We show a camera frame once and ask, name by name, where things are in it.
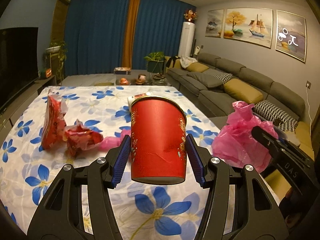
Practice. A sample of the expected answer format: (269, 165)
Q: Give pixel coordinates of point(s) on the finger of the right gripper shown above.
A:
(269, 141)

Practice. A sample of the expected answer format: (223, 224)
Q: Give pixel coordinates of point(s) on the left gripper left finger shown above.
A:
(59, 214)

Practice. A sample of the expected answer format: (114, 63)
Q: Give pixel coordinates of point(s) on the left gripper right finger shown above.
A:
(256, 213)

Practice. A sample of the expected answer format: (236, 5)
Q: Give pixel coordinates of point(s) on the pink plastic bag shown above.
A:
(235, 144)

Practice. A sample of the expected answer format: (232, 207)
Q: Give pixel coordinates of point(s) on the red snack wrapper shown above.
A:
(54, 120)

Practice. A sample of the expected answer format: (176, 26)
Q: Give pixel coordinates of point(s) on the red paper cup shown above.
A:
(158, 135)

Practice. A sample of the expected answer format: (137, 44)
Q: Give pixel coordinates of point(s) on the patterned cushion near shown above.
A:
(277, 116)

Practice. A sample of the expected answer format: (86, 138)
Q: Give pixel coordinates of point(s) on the patterned cushion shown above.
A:
(277, 116)
(222, 76)

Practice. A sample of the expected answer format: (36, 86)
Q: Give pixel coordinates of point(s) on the floral blue white tablecloth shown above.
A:
(27, 170)

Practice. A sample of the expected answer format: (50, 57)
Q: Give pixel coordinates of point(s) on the mustard cushion middle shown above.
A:
(241, 91)

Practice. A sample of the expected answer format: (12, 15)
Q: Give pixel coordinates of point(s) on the mustard cushion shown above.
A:
(241, 91)
(197, 67)

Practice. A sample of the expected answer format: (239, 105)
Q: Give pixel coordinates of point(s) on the crumpled red wrapper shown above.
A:
(80, 138)

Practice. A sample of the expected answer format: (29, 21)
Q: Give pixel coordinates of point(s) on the grey sectional sofa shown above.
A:
(216, 104)

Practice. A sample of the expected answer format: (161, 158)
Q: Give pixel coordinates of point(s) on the patterned cushion far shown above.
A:
(222, 76)

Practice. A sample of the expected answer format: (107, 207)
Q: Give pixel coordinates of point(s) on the pink bag scrap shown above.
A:
(113, 142)

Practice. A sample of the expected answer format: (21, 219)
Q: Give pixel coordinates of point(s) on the grey cushion on seat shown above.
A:
(207, 80)

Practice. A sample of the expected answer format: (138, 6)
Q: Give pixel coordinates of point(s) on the mustard cushion far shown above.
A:
(197, 67)

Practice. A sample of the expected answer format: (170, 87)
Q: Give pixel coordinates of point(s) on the right purple painting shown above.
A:
(291, 37)

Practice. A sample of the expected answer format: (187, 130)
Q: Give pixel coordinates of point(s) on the tv cabinet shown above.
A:
(15, 108)

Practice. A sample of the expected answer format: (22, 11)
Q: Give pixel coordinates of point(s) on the sailboat tree painting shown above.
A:
(251, 25)

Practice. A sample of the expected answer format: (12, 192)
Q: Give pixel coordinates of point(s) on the white cloth on sofa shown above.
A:
(187, 61)

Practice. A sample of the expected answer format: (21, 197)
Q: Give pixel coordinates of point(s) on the white standing air conditioner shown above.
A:
(186, 41)

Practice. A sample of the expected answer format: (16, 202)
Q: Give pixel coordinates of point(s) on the left landscape painting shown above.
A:
(214, 23)

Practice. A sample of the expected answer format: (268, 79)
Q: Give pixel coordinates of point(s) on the potted green plant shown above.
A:
(155, 62)

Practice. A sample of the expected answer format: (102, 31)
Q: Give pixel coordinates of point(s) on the flower decoration on conditioner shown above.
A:
(190, 16)

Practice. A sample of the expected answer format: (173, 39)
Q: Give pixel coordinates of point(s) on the box on coffee table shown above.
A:
(122, 71)

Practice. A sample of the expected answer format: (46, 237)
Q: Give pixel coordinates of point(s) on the plant on stand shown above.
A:
(55, 56)

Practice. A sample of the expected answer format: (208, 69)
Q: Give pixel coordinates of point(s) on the black television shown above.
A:
(18, 61)

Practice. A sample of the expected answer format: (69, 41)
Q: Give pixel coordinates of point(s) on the blue curtain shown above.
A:
(104, 34)

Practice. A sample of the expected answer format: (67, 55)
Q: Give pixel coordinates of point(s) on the orange curtain strip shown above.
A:
(129, 34)

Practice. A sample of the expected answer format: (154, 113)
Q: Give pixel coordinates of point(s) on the wall socket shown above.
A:
(308, 84)

